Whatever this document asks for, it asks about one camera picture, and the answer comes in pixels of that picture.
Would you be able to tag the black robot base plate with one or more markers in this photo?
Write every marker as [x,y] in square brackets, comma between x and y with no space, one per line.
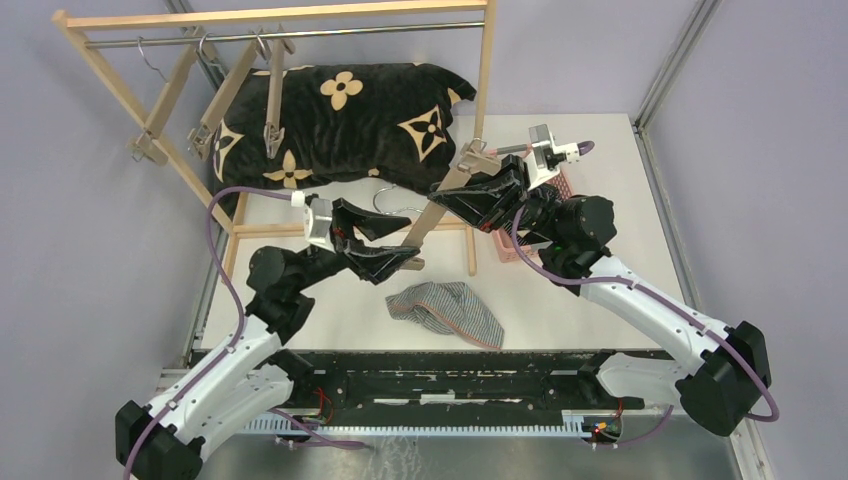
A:
[446,389]

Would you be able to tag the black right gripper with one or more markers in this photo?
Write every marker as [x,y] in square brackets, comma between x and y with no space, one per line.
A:
[485,200]

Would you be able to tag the grey striped underwear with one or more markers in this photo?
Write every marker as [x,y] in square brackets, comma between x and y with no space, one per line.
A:
[448,308]

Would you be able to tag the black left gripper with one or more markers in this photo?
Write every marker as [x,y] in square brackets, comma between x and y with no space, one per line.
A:
[375,263]

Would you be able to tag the metal clothes rail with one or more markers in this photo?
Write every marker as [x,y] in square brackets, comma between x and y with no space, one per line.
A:
[214,38]

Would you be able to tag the empty wooden clip hanger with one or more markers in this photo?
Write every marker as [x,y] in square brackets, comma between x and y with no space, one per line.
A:
[143,147]

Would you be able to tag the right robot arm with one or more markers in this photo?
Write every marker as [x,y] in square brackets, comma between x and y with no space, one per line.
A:
[717,373]

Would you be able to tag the wooden hanger with grey underwear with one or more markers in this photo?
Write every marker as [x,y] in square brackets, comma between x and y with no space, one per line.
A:
[432,215]

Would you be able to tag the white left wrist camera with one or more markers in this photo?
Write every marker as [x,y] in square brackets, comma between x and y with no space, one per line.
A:
[317,218]

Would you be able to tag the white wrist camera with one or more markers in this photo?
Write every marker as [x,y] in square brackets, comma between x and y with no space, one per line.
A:
[317,218]
[545,157]

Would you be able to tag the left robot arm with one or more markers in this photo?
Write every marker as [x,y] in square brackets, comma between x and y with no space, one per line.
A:
[172,435]

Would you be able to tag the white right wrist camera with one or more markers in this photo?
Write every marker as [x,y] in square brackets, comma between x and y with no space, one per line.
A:
[545,157]

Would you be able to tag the black blanket with cream flowers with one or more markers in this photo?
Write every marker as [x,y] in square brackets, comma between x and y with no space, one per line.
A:
[342,123]

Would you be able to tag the white slotted cable duct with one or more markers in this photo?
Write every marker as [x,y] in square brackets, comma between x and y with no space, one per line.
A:
[570,426]

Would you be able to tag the pink perforated plastic basket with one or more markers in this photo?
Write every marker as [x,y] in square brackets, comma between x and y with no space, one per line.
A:
[558,187]

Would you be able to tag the wooden clothes rack frame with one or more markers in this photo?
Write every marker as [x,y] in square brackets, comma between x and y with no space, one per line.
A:
[75,29]

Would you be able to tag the grey metal corner rail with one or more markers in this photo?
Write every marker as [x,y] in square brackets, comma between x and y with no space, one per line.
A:
[653,131]

